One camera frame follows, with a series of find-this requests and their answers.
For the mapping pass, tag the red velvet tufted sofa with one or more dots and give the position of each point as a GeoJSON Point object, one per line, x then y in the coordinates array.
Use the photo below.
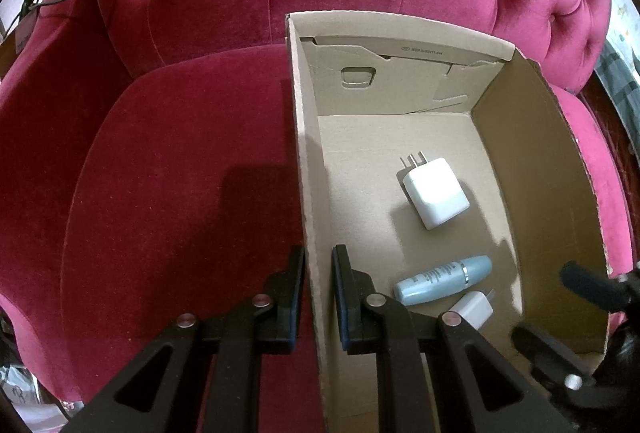
{"type": "Point", "coordinates": [175, 163]}

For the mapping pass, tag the large white plug charger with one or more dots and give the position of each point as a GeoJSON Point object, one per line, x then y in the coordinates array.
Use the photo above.
{"type": "Point", "coordinates": [435, 193]}

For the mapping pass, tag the light green small bottle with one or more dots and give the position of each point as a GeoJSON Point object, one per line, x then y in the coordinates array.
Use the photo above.
{"type": "Point", "coordinates": [430, 283]}

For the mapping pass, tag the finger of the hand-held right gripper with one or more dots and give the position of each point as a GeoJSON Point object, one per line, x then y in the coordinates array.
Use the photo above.
{"type": "Point", "coordinates": [550, 363]}
{"type": "Point", "coordinates": [590, 285]}

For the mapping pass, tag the cardboard box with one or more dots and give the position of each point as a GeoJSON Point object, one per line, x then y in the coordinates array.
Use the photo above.
{"type": "Point", "coordinates": [360, 153]}

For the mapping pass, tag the grey plaid blanket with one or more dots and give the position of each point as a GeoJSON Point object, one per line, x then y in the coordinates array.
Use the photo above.
{"type": "Point", "coordinates": [620, 78]}

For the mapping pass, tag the small white plug charger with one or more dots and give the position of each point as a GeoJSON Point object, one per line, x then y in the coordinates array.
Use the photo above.
{"type": "Point", "coordinates": [472, 308]}

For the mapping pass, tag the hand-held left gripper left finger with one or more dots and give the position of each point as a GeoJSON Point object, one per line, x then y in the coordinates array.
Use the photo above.
{"type": "Point", "coordinates": [297, 293]}

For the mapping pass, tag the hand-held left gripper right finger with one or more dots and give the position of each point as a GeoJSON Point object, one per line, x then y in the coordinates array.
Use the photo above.
{"type": "Point", "coordinates": [342, 298]}

